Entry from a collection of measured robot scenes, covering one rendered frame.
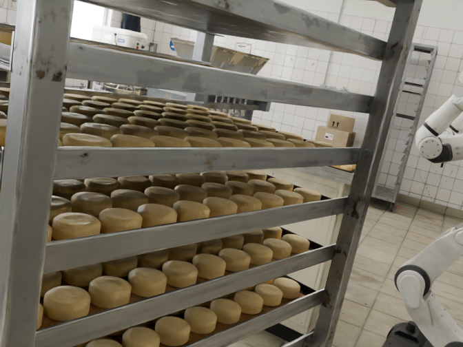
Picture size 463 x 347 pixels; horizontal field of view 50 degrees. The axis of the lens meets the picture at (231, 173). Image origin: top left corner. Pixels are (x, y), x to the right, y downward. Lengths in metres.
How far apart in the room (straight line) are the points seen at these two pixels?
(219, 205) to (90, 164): 0.26
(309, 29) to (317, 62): 5.90
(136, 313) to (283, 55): 6.24
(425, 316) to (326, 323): 1.32
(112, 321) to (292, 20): 0.41
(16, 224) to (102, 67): 0.15
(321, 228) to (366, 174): 1.42
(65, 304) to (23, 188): 0.20
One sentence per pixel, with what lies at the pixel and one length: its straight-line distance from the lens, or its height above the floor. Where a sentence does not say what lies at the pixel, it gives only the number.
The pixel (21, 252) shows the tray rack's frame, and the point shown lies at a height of 1.08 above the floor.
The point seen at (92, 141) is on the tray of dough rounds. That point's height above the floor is 1.15.
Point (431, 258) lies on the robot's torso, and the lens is 2.20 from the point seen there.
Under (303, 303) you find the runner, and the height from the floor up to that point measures 0.87.
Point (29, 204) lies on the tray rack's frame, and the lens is 0.42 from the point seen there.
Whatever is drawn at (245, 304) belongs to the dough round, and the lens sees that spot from 0.84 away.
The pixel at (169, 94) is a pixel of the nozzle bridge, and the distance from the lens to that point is 2.41.
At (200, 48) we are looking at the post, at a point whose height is 1.27.
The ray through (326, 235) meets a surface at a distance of 2.28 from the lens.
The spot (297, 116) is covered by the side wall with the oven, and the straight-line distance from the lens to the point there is 6.62.
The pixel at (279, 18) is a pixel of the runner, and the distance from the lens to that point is 0.62.
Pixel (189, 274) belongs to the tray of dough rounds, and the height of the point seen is 0.97.
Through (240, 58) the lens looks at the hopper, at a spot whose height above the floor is 1.28.
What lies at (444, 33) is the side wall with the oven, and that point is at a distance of 6.37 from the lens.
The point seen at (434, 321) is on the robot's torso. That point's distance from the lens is 2.28.
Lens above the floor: 1.25
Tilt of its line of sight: 12 degrees down
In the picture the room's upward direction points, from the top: 11 degrees clockwise
